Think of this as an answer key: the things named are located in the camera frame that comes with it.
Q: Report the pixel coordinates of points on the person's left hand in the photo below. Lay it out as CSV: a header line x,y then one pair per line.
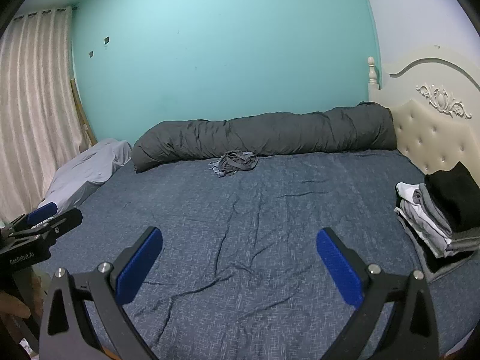
x,y
13,305

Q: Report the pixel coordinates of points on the cream tufted headboard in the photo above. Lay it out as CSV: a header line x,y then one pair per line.
x,y
423,135

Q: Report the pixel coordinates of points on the stack of folded clothes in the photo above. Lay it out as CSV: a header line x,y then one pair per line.
x,y
446,202

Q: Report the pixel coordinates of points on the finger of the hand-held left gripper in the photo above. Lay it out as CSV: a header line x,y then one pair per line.
x,y
41,212
63,221

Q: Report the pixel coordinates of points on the wooden frame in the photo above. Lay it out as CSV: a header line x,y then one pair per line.
x,y
80,112

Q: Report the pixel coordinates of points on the rolled dark grey duvet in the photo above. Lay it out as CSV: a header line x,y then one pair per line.
x,y
262,135

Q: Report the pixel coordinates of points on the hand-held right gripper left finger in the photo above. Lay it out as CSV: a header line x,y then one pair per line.
x,y
138,266

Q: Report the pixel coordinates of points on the light grey pillow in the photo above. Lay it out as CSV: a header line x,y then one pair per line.
x,y
86,168

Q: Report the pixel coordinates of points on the bed with blue sheet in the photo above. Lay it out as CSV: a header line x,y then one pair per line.
x,y
243,213

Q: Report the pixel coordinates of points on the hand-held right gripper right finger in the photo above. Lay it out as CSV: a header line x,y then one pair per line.
x,y
339,266

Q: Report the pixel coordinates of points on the beige curtain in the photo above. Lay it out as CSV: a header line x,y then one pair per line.
x,y
33,101

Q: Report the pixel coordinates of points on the grey T-shirt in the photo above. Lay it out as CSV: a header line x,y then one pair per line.
x,y
240,161

